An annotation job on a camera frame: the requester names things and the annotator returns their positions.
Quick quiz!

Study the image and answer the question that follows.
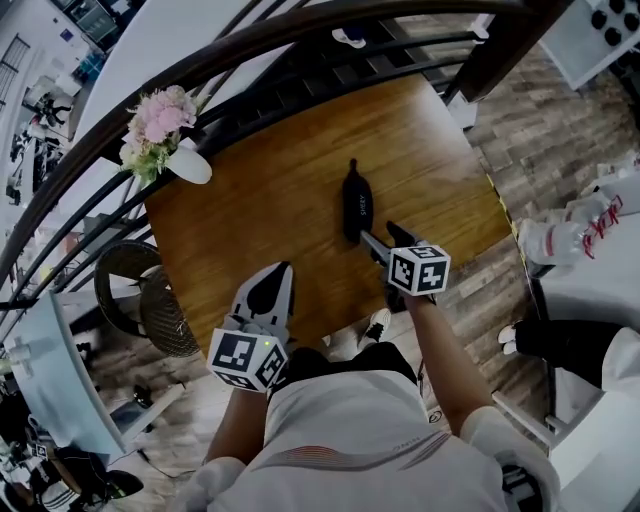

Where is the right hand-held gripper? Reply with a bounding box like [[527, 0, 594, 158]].
[[358, 220, 452, 314]]

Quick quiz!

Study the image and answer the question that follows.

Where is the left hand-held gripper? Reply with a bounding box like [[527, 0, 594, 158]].
[[206, 261, 297, 394]]

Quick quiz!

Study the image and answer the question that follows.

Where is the black pouch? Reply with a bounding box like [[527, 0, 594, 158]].
[[341, 157, 377, 247]]

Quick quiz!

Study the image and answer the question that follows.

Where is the person's left forearm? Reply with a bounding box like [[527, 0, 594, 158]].
[[206, 384, 272, 464]]

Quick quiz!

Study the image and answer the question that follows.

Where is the person's right forearm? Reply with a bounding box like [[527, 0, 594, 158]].
[[407, 294, 494, 437]]

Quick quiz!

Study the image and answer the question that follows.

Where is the wooden table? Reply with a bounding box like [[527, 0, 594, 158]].
[[143, 74, 517, 352]]

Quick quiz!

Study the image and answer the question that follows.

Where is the person's right shoe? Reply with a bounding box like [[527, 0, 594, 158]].
[[356, 307, 394, 347]]

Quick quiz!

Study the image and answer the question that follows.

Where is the dark wicker chair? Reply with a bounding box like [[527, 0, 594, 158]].
[[93, 239, 202, 358]]

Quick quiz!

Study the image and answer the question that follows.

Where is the yellow black floor tape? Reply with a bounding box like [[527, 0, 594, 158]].
[[484, 172, 527, 267]]

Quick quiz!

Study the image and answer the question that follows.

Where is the white vase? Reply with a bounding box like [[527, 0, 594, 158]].
[[167, 141, 214, 186]]

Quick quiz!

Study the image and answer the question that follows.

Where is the person's white shirt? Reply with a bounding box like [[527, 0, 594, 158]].
[[169, 369, 562, 512]]

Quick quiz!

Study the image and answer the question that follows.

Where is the pink flower bouquet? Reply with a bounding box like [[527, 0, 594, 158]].
[[118, 84, 199, 189]]

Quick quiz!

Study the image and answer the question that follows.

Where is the pale blue desk panel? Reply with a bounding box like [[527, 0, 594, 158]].
[[3, 291, 127, 457]]

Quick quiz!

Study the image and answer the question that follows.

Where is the dark curved railing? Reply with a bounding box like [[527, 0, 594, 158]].
[[0, 0, 501, 322]]

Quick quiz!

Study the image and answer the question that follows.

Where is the white desk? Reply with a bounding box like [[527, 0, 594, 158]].
[[492, 389, 640, 502]]

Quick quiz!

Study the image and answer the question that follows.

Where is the glass window partition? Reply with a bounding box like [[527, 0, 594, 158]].
[[49, 0, 147, 52]]

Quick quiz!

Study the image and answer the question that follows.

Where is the dark wooden post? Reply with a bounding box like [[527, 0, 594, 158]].
[[442, 0, 574, 104]]

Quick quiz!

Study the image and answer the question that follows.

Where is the black shoulder strap buckle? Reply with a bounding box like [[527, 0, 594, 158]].
[[499, 462, 542, 509]]

